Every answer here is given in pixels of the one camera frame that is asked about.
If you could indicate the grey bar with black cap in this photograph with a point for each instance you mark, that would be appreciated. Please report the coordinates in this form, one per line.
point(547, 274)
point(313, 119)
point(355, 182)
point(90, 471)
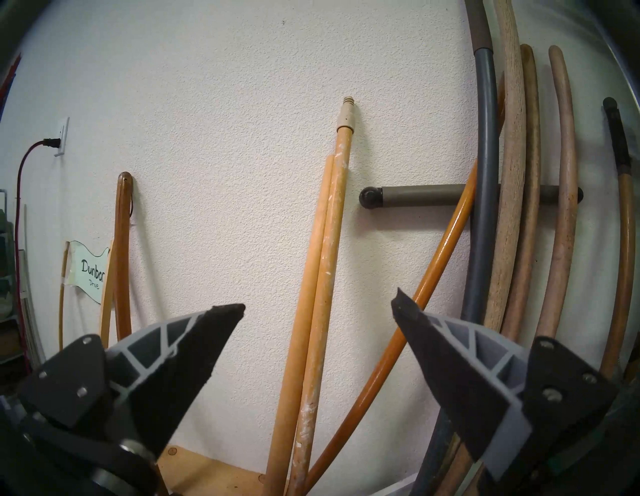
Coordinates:
point(425, 196)

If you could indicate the Dunbar Drive paper sign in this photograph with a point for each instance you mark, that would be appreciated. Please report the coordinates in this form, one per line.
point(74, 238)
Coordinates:
point(90, 272)

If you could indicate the paint-speckled pole with threaded tip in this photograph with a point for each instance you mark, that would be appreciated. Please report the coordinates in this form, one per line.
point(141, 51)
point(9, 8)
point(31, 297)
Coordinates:
point(325, 280)

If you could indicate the plain wooden pole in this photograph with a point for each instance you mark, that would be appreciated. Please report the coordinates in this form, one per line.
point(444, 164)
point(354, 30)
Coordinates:
point(305, 310)

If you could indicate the white wall outlet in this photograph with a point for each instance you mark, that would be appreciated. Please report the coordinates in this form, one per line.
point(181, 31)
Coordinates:
point(62, 135)

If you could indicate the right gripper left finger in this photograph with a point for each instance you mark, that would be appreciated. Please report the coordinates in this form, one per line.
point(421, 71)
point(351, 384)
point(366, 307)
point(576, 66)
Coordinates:
point(165, 370)

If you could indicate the bundle of metal strips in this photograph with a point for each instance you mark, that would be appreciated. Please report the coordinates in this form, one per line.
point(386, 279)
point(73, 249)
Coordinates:
point(31, 310)

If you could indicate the wooden board with screws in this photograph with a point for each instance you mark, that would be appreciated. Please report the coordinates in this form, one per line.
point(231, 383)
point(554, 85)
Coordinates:
point(210, 475)

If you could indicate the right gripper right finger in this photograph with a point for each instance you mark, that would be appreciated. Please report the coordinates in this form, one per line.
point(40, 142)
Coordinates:
point(470, 385)

